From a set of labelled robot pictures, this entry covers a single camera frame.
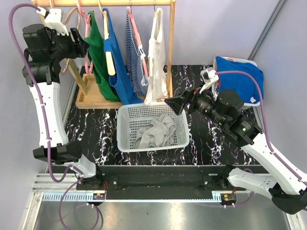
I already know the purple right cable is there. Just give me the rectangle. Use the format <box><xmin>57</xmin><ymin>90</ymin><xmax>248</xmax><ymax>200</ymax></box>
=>
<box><xmin>200</xmin><ymin>69</ymin><xmax>307</xmax><ymax>211</ymax></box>

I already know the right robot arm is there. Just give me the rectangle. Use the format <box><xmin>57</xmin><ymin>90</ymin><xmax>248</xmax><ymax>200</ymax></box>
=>
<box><xmin>165</xmin><ymin>88</ymin><xmax>307</xmax><ymax>214</ymax></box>

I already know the grey tank top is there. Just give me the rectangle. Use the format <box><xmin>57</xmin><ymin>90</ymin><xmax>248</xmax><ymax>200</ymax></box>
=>
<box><xmin>134</xmin><ymin>114</ymin><xmax>177</xmax><ymax>149</ymax></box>

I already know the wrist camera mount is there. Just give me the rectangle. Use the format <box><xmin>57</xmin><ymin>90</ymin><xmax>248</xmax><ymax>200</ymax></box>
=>
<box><xmin>36</xmin><ymin>7</ymin><xmax>69</xmax><ymax>35</ymax></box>
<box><xmin>200</xmin><ymin>67</ymin><xmax>219</xmax><ymax>93</ymax></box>

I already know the white perforated plastic basket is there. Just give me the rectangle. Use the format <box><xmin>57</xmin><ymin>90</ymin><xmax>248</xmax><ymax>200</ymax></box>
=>
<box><xmin>117</xmin><ymin>102</ymin><xmax>189</xmax><ymax>152</ymax></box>

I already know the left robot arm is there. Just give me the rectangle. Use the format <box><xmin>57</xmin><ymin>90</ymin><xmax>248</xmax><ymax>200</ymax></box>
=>
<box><xmin>23</xmin><ymin>24</ymin><xmax>104</xmax><ymax>190</ymax></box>

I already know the beige wooden hanger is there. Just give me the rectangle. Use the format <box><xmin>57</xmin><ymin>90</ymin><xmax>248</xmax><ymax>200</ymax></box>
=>
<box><xmin>60</xmin><ymin>7</ymin><xmax>81</xmax><ymax>76</ymax></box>

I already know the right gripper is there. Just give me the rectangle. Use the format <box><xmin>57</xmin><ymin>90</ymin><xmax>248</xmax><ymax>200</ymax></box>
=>
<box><xmin>164</xmin><ymin>81</ymin><xmax>227</xmax><ymax>127</ymax></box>

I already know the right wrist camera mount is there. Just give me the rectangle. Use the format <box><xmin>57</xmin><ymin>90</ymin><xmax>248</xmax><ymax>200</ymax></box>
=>
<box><xmin>200</xmin><ymin>67</ymin><xmax>219</xmax><ymax>93</ymax></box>

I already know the blue cloth in bin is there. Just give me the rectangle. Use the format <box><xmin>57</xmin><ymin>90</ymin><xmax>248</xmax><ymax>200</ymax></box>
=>
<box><xmin>215</xmin><ymin>56</ymin><xmax>264</xmax><ymax>104</ymax></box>

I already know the cream wooden hanger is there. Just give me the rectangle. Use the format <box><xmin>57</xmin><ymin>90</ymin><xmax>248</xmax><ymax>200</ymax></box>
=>
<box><xmin>98</xmin><ymin>0</ymin><xmax>116</xmax><ymax>76</ymax></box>

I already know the blue white striped tank top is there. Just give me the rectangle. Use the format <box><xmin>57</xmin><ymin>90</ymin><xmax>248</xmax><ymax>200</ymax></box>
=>
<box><xmin>126</xmin><ymin>9</ymin><xmax>149</xmax><ymax>97</ymax></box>

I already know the pink striped-top hanger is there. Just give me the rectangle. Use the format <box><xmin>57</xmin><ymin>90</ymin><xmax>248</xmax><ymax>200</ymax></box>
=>
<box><xmin>127</xmin><ymin>7</ymin><xmax>149</xmax><ymax>76</ymax></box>

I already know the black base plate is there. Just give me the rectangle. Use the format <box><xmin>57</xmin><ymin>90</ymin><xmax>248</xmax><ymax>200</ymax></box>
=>
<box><xmin>47</xmin><ymin>164</ymin><xmax>264</xmax><ymax>201</ymax></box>

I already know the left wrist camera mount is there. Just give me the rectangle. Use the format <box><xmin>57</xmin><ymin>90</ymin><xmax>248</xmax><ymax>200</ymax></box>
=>
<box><xmin>36</xmin><ymin>7</ymin><xmax>69</xmax><ymax>35</ymax></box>

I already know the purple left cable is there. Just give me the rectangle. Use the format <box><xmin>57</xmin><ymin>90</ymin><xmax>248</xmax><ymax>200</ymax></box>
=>
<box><xmin>8</xmin><ymin>4</ymin><xmax>104</xmax><ymax>230</ymax></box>

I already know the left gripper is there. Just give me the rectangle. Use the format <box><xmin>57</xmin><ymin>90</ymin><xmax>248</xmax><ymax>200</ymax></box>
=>
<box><xmin>47</xmin><ymin>26</ymin><xmax>89</xmax><ymax>62</ymax></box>

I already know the green tank top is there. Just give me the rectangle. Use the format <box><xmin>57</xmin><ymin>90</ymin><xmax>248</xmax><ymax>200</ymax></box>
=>
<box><xmin>85</xmin><ymin>11</ymin><xmax>120</xmax><ymax>102</ymax></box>

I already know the white right bin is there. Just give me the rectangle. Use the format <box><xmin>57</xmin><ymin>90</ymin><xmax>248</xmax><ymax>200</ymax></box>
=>
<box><xmin>211</xmin><ymin>56</ymin><xmax>262</xmax><ymax>107</ymax></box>

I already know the pink plastic hanger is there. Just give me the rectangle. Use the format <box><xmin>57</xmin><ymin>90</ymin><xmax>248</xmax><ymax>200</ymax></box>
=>
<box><xmin>77</xmin><ymin>0</ymin><xmax>94</xmax><ymax>75</ymax></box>

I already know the aluminium rail frame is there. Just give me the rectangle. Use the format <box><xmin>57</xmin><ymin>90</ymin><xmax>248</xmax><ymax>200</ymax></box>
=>
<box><xmin>22</xmin><ymin>173</ymin><xmax>307</xmax><ymax>230</ymax></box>

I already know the purple cable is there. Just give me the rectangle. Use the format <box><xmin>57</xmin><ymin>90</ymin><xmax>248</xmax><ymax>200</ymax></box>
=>
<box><xmin>200</xmin><ymin>69</ymin><xmax>307</xmax><ymax>211</ymax></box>
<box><xmin>8</xmin><ymin>4</ymin><xmax>104</xmax><ymax>230</ymax></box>

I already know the wooden clothes rack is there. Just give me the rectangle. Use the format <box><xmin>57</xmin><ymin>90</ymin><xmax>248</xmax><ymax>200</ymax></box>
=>
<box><xmin>32</xmin><ymin>0</ymin><xmax>176</xmax><ymax>109</ymax></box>

